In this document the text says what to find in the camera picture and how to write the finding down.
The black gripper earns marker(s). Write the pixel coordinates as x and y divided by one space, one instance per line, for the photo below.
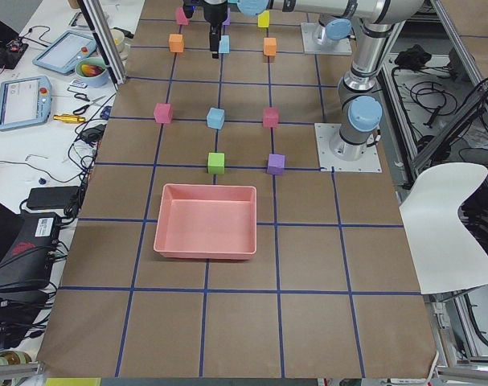
214 13

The light blue block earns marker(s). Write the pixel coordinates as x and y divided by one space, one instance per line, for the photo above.
215 118
224 44

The purple block far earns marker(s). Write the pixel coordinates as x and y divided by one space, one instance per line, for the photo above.
227 21

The purple block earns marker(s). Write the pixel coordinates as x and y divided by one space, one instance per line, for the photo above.
227 21
276 164

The pink block far left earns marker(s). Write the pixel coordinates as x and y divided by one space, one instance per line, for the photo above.
180 17

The pink block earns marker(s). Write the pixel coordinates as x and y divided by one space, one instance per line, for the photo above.
180 17
163 113
270 117

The orange block left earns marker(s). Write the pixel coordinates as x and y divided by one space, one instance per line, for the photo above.
176 43

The orange block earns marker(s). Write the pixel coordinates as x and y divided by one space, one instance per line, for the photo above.
176 43
270 46

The yellow block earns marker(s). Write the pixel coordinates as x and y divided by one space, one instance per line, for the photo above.
263 19

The orange block right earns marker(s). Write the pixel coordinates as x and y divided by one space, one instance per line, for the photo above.
270 46

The white cup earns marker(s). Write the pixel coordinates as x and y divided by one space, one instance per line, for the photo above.
118 38

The pink block left middle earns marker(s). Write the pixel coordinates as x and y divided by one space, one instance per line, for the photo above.
163 113

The pink block right middle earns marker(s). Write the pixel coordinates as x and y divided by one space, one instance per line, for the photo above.
270 117

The light blue bowl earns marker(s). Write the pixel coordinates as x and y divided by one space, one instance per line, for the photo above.
92 71

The green block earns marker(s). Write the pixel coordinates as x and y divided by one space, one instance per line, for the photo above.
216 163

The purple block near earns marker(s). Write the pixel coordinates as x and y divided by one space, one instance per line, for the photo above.
276 164

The scissors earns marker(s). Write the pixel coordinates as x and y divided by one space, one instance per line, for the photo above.
83 109

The far teach pendant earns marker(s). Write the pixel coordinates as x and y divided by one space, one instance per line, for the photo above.
66 52

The teach pendant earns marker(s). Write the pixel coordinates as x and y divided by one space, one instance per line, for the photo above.
66 52
25 102

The gold metal cylinder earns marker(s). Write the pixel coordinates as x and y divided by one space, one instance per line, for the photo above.
69 118

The pink plastic tray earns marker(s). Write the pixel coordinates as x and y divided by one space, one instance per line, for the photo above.
197 221

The near teach pendant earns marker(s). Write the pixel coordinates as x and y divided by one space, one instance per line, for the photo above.
25 102

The black power adapter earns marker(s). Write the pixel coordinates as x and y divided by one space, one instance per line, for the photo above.
51 197

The black computer box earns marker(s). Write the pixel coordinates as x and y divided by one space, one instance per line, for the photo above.
27 241

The white chair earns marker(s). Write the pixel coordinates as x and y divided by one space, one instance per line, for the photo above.
445 254

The aluminium frame post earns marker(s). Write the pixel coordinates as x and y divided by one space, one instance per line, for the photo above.
98 25

